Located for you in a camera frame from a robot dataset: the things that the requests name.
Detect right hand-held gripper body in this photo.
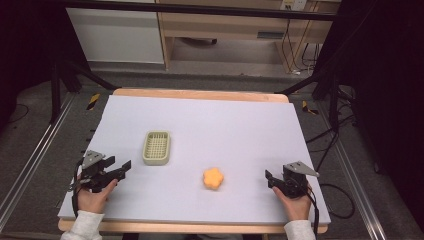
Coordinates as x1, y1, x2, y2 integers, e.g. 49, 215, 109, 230
281, 160, 320, 200

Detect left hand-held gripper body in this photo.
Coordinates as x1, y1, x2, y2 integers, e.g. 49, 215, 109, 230
79, 149, 118, 194

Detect beige slotted soap dish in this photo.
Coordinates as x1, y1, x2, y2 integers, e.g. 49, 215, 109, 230
141, 130, 172, 167

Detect orange flower-shaped soap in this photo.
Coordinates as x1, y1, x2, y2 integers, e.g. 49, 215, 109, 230
202, 166, 225, 191

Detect person's right hand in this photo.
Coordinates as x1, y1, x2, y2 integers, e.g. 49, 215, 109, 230
271, 185, 313, 222

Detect person's left hand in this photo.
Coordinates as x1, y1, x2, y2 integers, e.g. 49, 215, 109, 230
76, 178, 119, 215

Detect yellow black striped tape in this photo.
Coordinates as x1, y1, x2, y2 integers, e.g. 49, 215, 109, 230
301, 100, 320, 116
86, 92, 101, 111

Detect white foam board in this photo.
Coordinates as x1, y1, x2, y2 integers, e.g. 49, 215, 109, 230
57, 94, 332, 226

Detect black metal stand leg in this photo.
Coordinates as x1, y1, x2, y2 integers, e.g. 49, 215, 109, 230
274, 64, 342, 132
49, 59, 118, 125

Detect wooden table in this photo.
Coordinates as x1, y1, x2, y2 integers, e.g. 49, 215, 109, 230
57, 87, 330, 235

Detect white cabinet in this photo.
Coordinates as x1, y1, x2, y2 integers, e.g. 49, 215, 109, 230
65, 0, 166, 65

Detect dark curtain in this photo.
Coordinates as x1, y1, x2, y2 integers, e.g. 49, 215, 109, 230
314, 0, 424, 233
0, 0, 89, 129

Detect light wooden desk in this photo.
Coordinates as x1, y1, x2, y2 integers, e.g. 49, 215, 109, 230
155, 0, 342, 74

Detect white power strip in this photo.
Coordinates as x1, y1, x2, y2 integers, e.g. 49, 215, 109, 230
280, 0, 307, 11

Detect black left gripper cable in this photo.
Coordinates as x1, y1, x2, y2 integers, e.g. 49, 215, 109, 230
68, 159, 85, 218

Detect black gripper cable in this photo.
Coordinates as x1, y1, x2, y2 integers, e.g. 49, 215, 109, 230
68, 159, 85, 218
305, 188, 321, 237

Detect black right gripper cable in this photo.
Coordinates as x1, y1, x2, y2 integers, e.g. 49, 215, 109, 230
305, 188, 321, 237

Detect black floor cables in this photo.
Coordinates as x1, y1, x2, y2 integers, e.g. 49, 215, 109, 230
305, 84, 358, 173

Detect black looped floor cable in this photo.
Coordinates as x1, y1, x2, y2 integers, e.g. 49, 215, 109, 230
319, 182, 356, 220

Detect metal floor rail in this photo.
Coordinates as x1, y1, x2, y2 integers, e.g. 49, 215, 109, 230
315, 99, 388, 240
0, 92, 77, 232

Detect thin black floor cable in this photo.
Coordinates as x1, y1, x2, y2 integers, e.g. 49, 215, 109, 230
7, 102, 31, 125

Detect hanging black cables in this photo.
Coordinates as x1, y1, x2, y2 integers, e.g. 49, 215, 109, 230
280, 18, 322, 75

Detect black metal frame bar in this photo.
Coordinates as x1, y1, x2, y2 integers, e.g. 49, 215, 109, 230
62, 0, 338, 22

